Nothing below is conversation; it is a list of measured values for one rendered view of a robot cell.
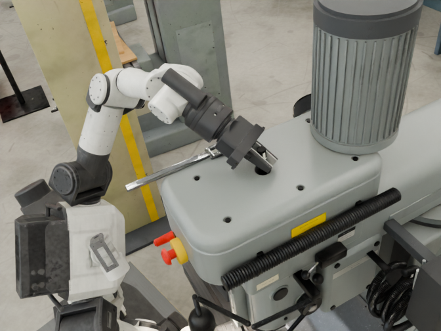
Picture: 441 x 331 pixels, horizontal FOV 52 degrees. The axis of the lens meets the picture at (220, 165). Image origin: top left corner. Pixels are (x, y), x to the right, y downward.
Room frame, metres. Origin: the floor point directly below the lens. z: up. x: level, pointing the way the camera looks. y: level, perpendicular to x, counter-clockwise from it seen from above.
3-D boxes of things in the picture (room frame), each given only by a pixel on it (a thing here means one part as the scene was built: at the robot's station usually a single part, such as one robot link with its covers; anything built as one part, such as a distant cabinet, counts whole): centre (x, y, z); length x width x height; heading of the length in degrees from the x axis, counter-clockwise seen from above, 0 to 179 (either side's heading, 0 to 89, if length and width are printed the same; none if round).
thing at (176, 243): (0.64, 0.12, 1.76); 0.06 x 0.02 x 0.06; 22
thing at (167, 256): (0.63, 0.14, 1.76); 0.04 x 0.03 x 0.04; 22
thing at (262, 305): (0.73, -0.10, 1.47); 0.21 x 0.19 x 0.32; 22
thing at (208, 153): (0.77, 0.10, 1.89); 0.24 x 0.04 x 0.01; 112
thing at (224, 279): (0.60, -0.18, 1.79); 0.45 x 0.04 x 0.04; 112
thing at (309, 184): (0.73, -0.11, 1.81); 0.47 x 0.26 x 0.16; 112
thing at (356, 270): (0.80, -0.27, 1.47); 0.24 x 0.19 x 0.26; 22
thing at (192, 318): (0.63, 0.11, 1.47); 0.07 x 0.07 x 0.06
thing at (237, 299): (0.69, 0.01, 1.45); 0.04 x 0.04 x 0.21; 22
